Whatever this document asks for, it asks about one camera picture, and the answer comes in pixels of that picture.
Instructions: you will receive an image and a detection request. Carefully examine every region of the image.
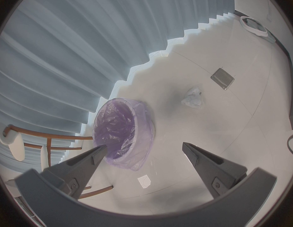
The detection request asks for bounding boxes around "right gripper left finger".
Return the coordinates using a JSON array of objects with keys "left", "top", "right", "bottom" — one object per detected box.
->
[{"left": 40, "top": 144, "right": 108, "bottom": 201}]

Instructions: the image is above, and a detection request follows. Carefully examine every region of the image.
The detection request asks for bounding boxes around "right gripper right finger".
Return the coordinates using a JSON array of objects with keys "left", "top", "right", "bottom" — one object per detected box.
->
[{"left": 182, "top": 142, "right": 248, "bottom": 199}]

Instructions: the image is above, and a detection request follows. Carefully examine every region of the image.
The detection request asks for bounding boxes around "purple plastic bag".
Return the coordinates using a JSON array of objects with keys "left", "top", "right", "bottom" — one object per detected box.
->
[{"left": 92, "top": 98, "right": 155, "bottom": 172}]

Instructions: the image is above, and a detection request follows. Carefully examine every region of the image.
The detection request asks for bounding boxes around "white paper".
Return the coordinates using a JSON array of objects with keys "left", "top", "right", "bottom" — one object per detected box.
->
[{"left": 181, "top": 86, "right": 205, "bottom": 110}]

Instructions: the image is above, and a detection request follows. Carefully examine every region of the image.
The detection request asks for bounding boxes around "white trash bin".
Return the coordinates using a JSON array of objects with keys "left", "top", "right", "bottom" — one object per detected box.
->
[{"left": 96, "top": 98, "right": 157, "bottom": 168}]

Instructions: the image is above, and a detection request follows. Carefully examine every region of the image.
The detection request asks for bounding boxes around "white cushioned wooden chair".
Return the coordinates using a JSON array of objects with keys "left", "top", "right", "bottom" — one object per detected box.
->
[{"left": 0, "top": 124, "right": 114, "bottom": 199}]

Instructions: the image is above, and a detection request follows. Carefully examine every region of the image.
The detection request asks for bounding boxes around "white curtain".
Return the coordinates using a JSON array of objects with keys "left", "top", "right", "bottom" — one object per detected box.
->
[{"left": 0, "top": 0, "right": 234, "bottom": 165}]

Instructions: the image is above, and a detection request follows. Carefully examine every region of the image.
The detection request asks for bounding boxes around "white round rimmed container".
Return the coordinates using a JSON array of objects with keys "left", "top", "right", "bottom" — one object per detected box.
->
[{"left": 240, "top": 16, "right": 277, "bottom": 43}]

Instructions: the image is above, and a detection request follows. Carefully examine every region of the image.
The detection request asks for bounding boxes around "black cable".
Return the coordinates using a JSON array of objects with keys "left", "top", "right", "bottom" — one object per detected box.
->
[{"left": 287, "top": 134, "right": 293, "bottom": 157}]

